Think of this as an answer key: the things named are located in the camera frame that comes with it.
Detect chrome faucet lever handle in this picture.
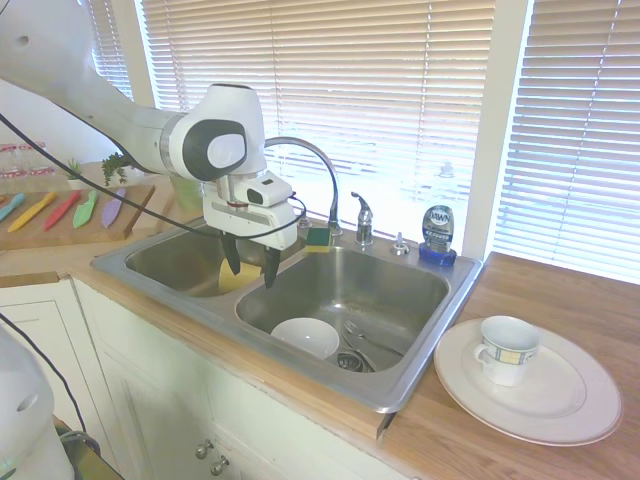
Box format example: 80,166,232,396
349,190,376,247

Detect wide white window blind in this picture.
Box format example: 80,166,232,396
141,0,497,242

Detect metal fork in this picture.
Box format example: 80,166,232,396
342,319,404,357

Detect pale green cup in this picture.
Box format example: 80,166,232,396
171,176,205,212

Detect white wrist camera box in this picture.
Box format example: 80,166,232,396
233,171,295,208

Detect glass jars with red pattern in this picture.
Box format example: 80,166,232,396
0,141,57,180

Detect teal knife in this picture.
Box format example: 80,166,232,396
0,193,26,222

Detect white bowl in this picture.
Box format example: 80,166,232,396
270,316,342,361

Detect white kitchen cabinet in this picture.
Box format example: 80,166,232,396
0,277,384,480

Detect yellow cloth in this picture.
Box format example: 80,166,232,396
218,258,262,292

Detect yellow green sponge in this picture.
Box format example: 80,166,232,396
304,226,335,255

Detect chrome gooseneck faucet spout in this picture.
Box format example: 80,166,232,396
263,135,344,237

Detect stainless steel double sink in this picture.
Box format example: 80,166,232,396
89,219,485,415

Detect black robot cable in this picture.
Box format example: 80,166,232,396
0,313,126,480
0,112,307,240

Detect red knife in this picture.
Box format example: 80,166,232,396
43,190,82,232

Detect wooden cutting board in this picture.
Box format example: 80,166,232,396
0,184,157,252

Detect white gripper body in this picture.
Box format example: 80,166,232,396
202,175,300,252

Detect white patterned cup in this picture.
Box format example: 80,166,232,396
472,315,542,388

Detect small potted plant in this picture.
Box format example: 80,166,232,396
100,151,130,189
63,156,85,192

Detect green knife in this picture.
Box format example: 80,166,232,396
72,189,100,231

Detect blue dish soap bottle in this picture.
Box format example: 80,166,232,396
417,201,458,269

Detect purple knife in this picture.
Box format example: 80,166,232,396
101,187,128,227

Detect narrow white window blind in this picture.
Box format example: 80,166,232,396
88,0,135,101

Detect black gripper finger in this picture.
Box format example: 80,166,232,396
263,244,282,290
220,231,242,277

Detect white dinner plate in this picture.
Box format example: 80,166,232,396
432,316,624,447

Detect sink drain strainer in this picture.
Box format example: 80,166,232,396
336,351,377,375

